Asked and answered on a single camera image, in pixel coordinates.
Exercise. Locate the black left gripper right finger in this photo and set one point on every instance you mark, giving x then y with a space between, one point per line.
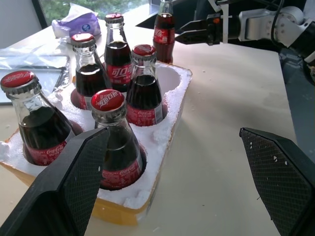
283 177

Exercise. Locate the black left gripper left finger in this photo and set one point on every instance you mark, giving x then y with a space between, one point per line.
61 191

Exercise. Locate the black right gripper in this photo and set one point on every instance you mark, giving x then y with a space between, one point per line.
213 29

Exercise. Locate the glass cola bottle red cap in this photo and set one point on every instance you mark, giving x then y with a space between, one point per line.
118 147
145 96
164 37
41 130
86 78
117 59

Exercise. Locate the white foam crate yellow tape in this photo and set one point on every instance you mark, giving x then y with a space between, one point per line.
160 132

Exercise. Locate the purple white tissue pack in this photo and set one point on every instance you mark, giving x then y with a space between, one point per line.
81 23

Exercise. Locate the clear plastic bag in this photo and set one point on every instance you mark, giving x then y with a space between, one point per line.
29 76

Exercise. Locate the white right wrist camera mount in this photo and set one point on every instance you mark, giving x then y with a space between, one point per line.
225 24

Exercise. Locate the black window frame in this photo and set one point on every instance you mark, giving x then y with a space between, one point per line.
40 12

